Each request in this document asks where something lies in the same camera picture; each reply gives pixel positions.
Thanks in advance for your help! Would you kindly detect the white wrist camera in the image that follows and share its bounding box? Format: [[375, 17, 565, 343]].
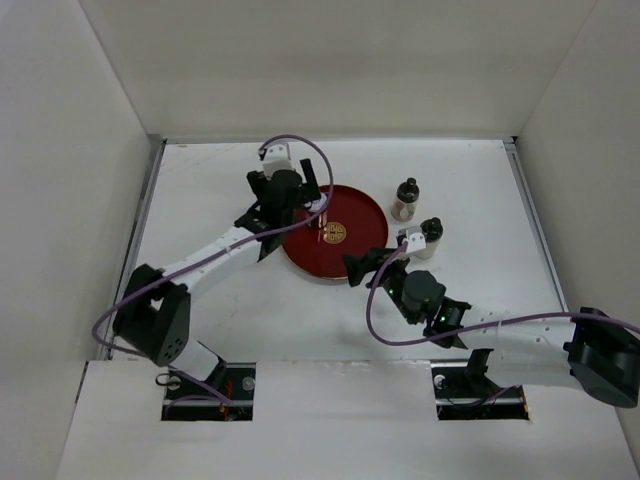
[[396, 226, 427, 259], [258, 140, 294, 179]]

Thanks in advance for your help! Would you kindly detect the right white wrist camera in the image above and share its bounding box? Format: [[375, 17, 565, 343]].
[[396, 226, 427, 259]]

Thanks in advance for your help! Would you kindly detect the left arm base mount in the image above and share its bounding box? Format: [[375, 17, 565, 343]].
[[155, 363, 257, 422]]

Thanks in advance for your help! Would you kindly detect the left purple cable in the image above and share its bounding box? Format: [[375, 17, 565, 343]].
[[92, 133, 335, 406]]

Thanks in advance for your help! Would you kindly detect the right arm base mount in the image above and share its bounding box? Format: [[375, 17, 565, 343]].
[[431, 350, 529, 421]]

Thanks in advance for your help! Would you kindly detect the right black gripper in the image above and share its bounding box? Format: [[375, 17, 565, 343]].
[[342, 246, 420, 324]]

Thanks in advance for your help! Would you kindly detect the brown spice bottle black cap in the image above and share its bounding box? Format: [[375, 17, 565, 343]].
[[391, 177, 420, 222]]

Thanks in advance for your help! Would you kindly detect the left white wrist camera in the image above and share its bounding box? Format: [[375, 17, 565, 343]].
[[258, 140, 294, 179]]

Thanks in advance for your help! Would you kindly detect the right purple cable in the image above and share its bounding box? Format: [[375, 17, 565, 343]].
[[365, 244, 640, 347]]

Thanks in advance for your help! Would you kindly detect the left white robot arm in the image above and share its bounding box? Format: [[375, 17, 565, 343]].
[[113, 159, 322, 399]]

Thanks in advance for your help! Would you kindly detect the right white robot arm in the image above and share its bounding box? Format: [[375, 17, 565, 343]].
[[342, 247, 639, 409]]

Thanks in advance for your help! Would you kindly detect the purple cable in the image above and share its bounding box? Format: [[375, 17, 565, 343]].
[[365, 244, 640, 347], [92, 133, 335, 406]]

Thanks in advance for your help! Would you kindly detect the round red lacquer tray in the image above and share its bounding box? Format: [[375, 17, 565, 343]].
[[283, 185, 389, 280]]

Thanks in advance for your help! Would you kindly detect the white spice bottle black cap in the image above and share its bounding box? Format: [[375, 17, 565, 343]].
[[414, 217, 444, 260]]

